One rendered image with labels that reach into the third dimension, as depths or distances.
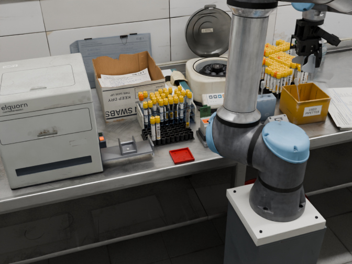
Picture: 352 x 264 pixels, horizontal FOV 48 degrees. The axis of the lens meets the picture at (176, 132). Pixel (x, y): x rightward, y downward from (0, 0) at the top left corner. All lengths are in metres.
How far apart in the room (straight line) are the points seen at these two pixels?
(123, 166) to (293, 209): 0.54
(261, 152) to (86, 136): 0.51
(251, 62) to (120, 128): 0.68
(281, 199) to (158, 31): 1.01
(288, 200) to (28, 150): 0.73
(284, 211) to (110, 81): 0.94
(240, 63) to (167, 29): 0.88
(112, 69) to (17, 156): 0.68
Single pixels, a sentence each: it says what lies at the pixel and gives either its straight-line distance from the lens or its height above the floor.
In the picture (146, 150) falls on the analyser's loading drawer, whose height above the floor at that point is 0.92.
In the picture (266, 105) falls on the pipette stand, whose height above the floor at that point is 0.95.
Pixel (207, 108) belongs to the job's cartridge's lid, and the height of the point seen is 0.98.
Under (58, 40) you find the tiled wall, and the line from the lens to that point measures 1.75.
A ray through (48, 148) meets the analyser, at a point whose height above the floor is 1.00.
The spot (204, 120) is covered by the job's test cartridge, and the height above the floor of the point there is 0.95.
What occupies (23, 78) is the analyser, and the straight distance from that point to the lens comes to 1.24.
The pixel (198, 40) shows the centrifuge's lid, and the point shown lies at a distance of 1.81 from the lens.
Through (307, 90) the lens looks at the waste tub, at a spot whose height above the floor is 0.94.
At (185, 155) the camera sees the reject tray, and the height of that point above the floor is 0.88.
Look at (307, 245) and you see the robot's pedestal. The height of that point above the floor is 0.82.
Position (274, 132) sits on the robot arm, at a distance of 1.00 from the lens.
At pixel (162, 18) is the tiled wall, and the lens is 1.79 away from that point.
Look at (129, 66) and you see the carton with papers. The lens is 1.75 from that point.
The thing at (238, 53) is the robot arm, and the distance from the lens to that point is 0.96.
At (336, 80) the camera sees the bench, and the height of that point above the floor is 0.88.
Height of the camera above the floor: 1.67
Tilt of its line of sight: 33 degrees down
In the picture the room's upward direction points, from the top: 1 degrees counter-clockwise
